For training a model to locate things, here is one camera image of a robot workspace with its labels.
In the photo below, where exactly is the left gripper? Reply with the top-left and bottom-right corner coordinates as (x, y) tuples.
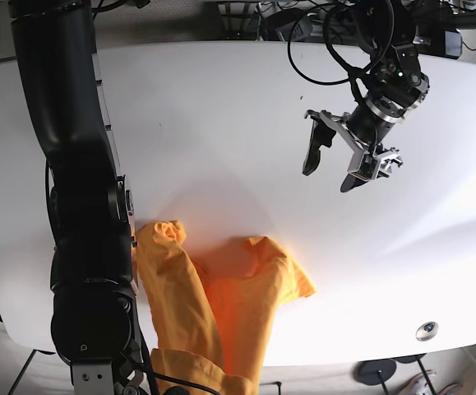
(304, 108), (403, 181)

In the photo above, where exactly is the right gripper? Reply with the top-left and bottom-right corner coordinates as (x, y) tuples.
(113, 370), (147, 395)

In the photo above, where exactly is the orange T-shirt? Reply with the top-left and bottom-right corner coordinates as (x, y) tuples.
(136, 221), (316, 394)

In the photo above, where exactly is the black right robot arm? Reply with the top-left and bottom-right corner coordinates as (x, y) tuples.
(9, 1), (159, 394)

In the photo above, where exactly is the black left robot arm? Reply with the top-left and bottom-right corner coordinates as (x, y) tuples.
(303, 1), (430, 192)

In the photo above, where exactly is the right black floor stand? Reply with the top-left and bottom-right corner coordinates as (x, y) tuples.
(395, 354), (437, 395)

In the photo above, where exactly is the black floor stand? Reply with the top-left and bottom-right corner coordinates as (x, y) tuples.
(395, 354), (437, 395)
(354, 359), (397, 395)

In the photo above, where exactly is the left black floor stand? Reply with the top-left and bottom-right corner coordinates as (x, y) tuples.
(354, 359), (397, 395)

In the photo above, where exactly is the white orange shoe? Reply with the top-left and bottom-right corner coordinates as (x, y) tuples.
(437, 383), (464, 395)
(398, 373), (432, 395)

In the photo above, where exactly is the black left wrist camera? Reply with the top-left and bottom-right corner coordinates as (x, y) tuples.
(303, 118), (336, 176)

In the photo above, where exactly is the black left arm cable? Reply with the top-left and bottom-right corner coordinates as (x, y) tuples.
(286, 0), (397, 87)

